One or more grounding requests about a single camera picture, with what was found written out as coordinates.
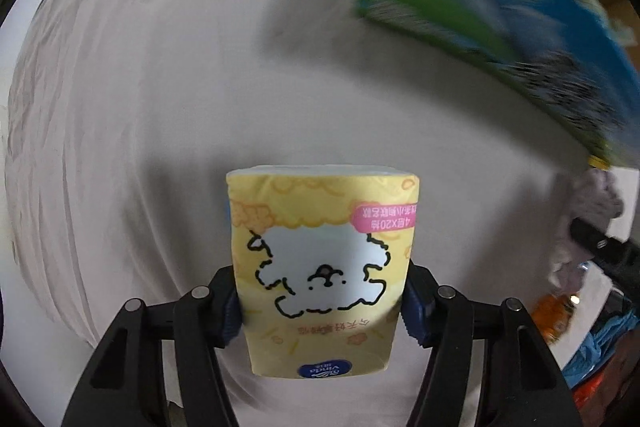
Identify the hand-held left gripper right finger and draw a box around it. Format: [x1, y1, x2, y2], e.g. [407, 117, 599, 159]
[401, 264, 577, 427]

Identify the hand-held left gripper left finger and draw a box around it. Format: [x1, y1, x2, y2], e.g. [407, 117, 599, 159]
[62, 266, 244, 427]

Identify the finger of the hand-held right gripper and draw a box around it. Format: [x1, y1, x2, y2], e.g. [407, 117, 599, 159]
[569, 218, 640, 303]

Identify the grey soft cloth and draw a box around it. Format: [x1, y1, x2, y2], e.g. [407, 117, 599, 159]
[546, 167, 627, 290]

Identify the yellow tissue pack with dog print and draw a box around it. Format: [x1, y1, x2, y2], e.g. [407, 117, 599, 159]
[225, 165, 422, 379]

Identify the orange soft item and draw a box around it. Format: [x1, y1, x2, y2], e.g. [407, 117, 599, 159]
[531, 293, 583, 345]

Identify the blue cloth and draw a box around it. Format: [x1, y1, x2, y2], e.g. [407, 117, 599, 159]
[562, 309, 640, 385]

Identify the white bed sheet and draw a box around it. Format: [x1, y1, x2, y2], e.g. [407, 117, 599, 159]
[2, 0, 640, 427]

